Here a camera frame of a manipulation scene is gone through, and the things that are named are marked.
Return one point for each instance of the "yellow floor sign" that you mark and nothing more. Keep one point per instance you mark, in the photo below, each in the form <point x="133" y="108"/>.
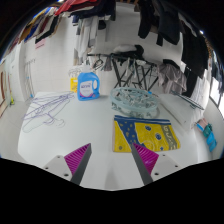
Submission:
<point x="73" y="85"/>

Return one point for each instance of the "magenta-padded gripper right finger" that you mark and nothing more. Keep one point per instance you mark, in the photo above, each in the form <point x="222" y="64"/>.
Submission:
<point x="146" y="159"/>

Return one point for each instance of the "white folded pad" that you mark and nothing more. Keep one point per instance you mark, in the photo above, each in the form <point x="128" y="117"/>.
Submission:
<point x="180" y="111"/>

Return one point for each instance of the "blue brush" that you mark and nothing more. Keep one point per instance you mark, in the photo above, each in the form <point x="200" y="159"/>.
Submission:
<point x="199" y="127"/>

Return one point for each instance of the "grey draped garment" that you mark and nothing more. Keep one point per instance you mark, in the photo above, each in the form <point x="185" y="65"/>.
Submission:
<point x="173" y="78"/>

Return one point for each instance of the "pink bag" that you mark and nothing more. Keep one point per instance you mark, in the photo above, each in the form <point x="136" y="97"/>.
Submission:
<point x="202" y="121"/>

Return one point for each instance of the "teal hoop hanger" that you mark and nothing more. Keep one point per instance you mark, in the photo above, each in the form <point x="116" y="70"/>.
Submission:
<point x="188" y="100"/>

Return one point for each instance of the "black clothes hangers bunch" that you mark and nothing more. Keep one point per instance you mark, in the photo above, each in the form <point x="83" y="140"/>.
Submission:
<point x="97" y="64"/>

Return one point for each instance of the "black folding drying rack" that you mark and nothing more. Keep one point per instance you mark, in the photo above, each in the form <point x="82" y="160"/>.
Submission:
<point x="130" y="66"/>

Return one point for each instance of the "hanging clothes row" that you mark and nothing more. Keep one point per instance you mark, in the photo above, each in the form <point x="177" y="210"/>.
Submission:
<point x="166" y="23"/>

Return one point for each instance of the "blue bag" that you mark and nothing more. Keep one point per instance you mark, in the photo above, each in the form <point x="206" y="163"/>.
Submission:
<point x="212" y="142"/>

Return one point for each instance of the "pale blue round peg hanger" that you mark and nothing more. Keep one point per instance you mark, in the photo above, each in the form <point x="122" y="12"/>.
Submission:
<point x="135" y="100"/>

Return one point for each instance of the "blue detergent bottle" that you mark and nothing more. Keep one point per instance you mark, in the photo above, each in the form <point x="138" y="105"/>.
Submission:
<point x="88" y="86"/>

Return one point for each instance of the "yellow and blue towel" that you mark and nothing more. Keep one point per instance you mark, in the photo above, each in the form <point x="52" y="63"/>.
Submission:
<point x="146" y="131"/>

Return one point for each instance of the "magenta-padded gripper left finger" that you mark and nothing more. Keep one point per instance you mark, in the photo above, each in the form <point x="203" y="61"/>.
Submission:
<point x="77" y="159"/>

